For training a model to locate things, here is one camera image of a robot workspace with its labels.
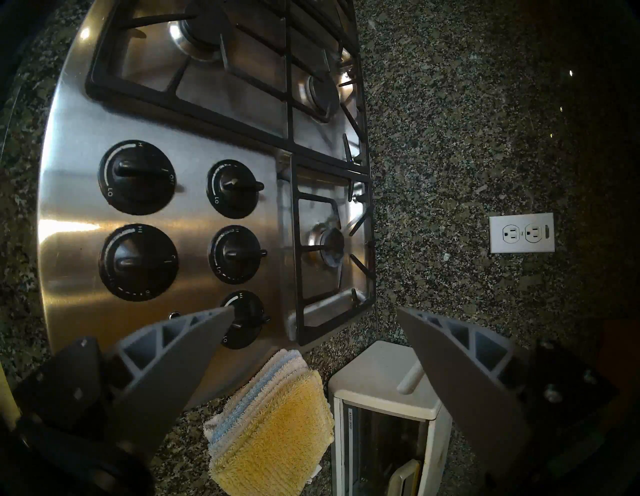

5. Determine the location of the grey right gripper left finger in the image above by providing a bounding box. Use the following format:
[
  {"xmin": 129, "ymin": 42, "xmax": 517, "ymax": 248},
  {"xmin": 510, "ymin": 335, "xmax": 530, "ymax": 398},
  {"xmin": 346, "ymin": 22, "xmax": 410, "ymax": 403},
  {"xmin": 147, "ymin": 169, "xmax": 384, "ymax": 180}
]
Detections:
[{"xmin": 107, "ymin": 306, "xmax": 236, "ymax": 458}]

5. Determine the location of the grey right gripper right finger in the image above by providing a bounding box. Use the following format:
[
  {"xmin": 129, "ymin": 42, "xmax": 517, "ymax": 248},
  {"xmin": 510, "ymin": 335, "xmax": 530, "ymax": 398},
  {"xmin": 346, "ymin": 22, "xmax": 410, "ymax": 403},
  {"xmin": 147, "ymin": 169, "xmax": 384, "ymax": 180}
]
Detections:
[{"xmin": 397, "ymin": 306, "xmax": 532, "ymax": 482}]

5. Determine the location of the large black stove knob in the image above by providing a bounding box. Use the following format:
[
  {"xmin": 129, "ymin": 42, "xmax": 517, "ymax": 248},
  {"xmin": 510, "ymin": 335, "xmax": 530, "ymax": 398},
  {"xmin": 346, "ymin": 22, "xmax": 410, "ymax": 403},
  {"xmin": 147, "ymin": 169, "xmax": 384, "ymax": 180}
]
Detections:
[
  {"xmin": 97, "ymin": 140, "xmax": 177, "ymax": 217},
  {"xmin": 98, "ymin": 224, "xmax": 179, "ymax": 302}
]

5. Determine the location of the small black stove knob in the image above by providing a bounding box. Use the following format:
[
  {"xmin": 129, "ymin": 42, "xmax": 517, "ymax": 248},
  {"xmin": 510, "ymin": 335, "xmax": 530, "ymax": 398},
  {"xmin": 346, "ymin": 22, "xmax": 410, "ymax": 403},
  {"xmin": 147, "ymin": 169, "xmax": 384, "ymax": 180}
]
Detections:
[
  {"xmin": 220, "ymin": 290, "xmax": 272, "ymax": 351},
  {"xmin": 206, "ymin": 159, "xmax": 265, "ymax": 220},
  {"xmin": 208, "ymin": 225, "xmax": 268, "ymax": 286}
]

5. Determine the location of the narrow black stove grate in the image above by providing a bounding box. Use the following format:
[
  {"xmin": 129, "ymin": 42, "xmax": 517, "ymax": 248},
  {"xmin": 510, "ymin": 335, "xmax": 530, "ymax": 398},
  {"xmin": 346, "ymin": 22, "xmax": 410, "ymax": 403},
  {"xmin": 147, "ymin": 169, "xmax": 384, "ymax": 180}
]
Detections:
[{"xmin": 290, "ymin": 159, "xmax": 377, "ymax": 347}]

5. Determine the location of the wide black stove grate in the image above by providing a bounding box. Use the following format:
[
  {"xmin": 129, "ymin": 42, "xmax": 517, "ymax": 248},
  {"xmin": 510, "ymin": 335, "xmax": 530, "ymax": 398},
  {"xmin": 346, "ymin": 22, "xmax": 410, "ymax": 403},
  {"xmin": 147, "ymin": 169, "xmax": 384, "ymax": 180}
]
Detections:
[{"xmin": 86, "ymin": 0, "xmax": 372, "ymax": 173}]

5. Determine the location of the white toaster oven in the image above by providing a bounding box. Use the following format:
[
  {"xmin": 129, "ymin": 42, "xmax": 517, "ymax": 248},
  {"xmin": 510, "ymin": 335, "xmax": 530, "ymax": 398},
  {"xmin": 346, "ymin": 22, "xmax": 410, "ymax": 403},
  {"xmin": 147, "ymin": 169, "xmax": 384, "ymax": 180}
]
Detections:
[{"xmin": 327, "ymin": 340, "xmax": 453, "ymax": 496}]

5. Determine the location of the yellow folded cloth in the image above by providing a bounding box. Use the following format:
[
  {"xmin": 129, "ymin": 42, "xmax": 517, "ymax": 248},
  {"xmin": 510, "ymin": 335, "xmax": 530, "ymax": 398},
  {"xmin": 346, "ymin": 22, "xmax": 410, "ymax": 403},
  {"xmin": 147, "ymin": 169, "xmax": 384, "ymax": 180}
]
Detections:
[{"xmin": 209, "ymin": 370, "xmax": 336, "ymax": 496}]

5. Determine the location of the stainless steel gas cooktop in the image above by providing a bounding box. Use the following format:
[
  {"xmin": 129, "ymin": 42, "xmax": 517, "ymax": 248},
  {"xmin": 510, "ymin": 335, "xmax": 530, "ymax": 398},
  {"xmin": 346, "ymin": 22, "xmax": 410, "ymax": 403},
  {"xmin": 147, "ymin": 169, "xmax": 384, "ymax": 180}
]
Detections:
[{"xmin": 37, "ymin": 0, "xmax": 378, "ymax": 401}]

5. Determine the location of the white wall power outlet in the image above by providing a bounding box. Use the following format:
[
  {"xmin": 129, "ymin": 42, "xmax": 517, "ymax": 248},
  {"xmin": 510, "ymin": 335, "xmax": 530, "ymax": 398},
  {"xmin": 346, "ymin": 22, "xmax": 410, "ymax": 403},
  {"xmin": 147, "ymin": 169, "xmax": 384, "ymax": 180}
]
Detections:
[{"xmin": 489, "ymin": 212, "xmax": 556, "ymax": 254}]

